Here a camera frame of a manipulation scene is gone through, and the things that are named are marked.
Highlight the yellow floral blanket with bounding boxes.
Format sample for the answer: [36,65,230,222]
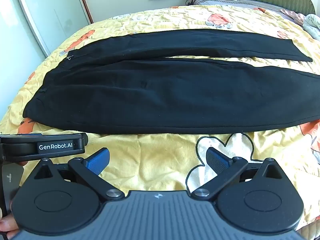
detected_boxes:
[0,4,320,232]

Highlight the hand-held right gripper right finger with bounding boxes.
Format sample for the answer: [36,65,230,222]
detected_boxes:
[191,147,285,202]

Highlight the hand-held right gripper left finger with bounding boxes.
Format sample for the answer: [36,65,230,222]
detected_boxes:
[34,148,125,202]

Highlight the white printed cloth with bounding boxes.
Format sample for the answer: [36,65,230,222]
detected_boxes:
[301,13,320,41]

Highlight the grey patterned pillow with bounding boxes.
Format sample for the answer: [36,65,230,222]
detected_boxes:
[186,0,300,13]

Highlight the floral glass wardrobe door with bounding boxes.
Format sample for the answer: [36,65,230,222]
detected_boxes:
[12,0,94,58]
[0,0,48,120]

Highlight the black pants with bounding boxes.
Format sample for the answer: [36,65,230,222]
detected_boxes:
[22,29,320,135]

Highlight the person's left hand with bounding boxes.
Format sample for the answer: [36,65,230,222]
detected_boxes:
[0,209,21,240]

